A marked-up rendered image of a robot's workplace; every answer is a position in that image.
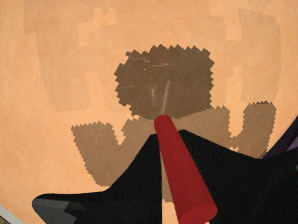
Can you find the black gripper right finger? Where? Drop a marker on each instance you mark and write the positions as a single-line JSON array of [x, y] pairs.
[[237, 183]]

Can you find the red peg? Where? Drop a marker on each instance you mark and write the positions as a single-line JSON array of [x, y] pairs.
[[191, 198]]

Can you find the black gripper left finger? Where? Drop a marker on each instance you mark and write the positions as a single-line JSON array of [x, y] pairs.
[[135, 198]]

